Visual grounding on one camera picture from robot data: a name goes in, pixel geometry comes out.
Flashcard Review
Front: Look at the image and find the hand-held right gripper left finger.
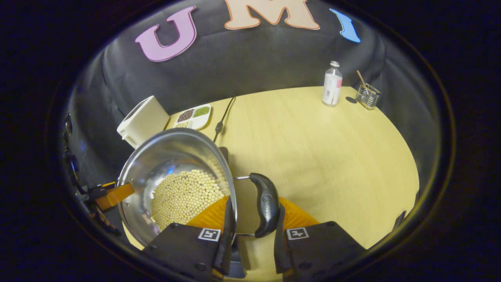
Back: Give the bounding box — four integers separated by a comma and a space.
142, 196, 238, 282

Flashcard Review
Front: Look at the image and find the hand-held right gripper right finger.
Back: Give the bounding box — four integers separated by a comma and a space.
273, 196, 368, 282

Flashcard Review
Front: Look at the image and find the stainless steel pot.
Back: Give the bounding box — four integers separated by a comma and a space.
117, 128, 281, 246

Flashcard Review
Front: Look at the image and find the pile of soybeans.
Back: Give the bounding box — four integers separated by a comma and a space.
151, 169, 225, 231

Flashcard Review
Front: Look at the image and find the white toaster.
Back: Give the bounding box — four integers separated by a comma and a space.
117, 96, 170, 149

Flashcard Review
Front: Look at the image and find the white divided bean dish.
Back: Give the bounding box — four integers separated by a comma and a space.
173, 104, 212, 130

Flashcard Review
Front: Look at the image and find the clear plastic bottle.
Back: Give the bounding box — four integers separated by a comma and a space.
322, 61, 343, 107

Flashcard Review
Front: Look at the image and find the glass stick holder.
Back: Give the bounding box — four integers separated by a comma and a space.
355, 84, 381, 110

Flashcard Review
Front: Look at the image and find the black backdrop cloth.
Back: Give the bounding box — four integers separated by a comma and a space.
65, 0, 443, 188

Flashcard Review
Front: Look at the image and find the wooden stick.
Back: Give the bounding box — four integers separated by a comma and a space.
355, 70, 370, 92

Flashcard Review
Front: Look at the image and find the black power cable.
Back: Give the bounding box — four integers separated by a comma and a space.
213, 96, 236, 143

